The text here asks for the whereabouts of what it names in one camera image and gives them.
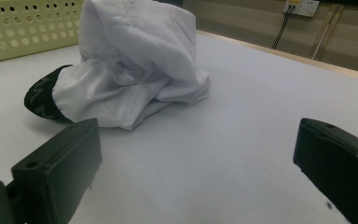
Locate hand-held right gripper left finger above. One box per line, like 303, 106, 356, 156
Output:
10, 117, 103, 224

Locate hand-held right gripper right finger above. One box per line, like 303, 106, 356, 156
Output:
293, 117, 358, 224

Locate white shorts with black waistband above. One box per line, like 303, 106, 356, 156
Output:
23, 0, 212, 132

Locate pale yellow perforated basket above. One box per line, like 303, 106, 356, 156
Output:
0, 0, 85, 64

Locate white table mat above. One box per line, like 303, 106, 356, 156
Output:
0, 31, 358, 224

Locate black hanging cable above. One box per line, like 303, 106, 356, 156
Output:
271, 4, 295, 50

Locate white wall socket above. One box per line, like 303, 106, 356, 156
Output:
282, 0, 321, 18

